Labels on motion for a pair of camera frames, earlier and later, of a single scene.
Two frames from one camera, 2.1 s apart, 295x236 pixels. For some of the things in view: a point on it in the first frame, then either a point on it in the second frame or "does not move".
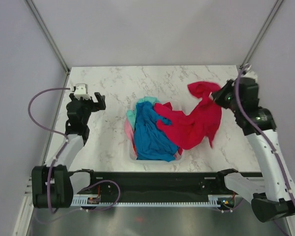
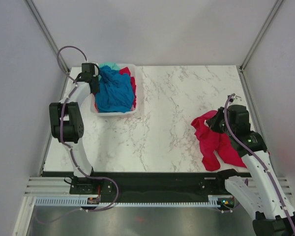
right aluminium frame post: (272, 16) does not move
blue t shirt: (152, 142) -> (115, 93)
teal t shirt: (131, 114) -> (113, 66)
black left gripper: (100, 104) -> (95, 90)
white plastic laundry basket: (146, 142) -> (133, 69)
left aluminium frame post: (47, 34) does not move
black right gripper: (218, 96) -> (212, 122)
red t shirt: (190, 131) -> (213, 144)
